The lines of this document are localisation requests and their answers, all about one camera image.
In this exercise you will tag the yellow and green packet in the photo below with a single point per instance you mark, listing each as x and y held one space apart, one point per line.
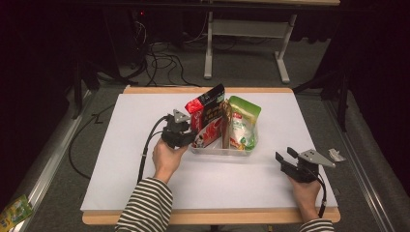
14 213

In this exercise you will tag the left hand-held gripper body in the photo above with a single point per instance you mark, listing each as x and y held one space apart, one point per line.
175 133

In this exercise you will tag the green and white starch packet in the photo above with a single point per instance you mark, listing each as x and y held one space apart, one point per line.
245 129

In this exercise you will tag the wooden table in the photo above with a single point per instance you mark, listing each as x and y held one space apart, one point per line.
225 217

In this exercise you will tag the crumpled white wrapper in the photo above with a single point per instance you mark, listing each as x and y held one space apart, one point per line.
336 155

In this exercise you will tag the person's left hand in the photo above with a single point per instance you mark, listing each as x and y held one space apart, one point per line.
167 161

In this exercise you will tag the aluminium floor rail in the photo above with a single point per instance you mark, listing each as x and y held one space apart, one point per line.
48 164
357 170

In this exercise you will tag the white table sheet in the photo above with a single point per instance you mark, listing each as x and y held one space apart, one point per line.
129 161

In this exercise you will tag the white plastic container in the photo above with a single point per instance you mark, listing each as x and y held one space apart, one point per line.
219 150

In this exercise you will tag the white desk frame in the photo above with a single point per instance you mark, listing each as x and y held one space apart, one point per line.
248 29

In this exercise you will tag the gold foil packet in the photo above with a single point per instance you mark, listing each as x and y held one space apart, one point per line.
226 129

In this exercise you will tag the black metal stand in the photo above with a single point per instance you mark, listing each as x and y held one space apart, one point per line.
77 90
344 103

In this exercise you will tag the red and black soup packet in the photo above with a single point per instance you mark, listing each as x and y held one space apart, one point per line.
209 109

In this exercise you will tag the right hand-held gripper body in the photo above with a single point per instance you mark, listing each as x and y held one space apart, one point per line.
306 164

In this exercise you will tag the person's right hand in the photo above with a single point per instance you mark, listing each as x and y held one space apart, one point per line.
304 196

